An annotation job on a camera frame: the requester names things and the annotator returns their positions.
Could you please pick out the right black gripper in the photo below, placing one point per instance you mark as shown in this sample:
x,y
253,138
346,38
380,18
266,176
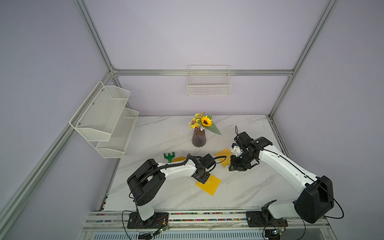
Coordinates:
x,y
236,166

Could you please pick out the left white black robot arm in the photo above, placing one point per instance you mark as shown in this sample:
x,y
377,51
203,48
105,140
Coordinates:
x,y
147,180

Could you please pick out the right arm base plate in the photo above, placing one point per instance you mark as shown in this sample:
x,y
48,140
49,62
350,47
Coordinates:
x,y
263,219

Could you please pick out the brown ribbed vase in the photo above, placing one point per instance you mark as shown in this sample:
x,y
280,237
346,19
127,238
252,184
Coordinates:
x,y
199,138

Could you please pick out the white wire wall basket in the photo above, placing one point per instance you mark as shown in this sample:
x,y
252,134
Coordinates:
x,y
209,81

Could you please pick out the green toy rake wooden handle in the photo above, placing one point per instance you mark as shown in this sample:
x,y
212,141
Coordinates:
x,y
169,156

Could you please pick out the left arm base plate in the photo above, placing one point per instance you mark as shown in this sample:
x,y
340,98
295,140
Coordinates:
x,y
147,221

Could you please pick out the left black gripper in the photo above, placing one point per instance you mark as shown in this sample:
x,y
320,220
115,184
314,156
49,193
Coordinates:
x,y
204,179

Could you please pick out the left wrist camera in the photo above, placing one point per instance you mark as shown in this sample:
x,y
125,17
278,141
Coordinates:
x,y
208,161

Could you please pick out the yellow envelope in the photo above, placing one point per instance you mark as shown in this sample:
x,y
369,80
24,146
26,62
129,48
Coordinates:
x,y
179,159
211,185
224,157

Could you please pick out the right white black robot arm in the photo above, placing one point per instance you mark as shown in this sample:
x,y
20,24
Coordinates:
x,y
316,193

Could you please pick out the sunflower bouquet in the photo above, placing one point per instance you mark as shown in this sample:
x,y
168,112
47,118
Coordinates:
x,y
203,122

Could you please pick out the white two-tier mesh shelf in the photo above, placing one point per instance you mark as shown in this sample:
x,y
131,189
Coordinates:
x,y
105,121

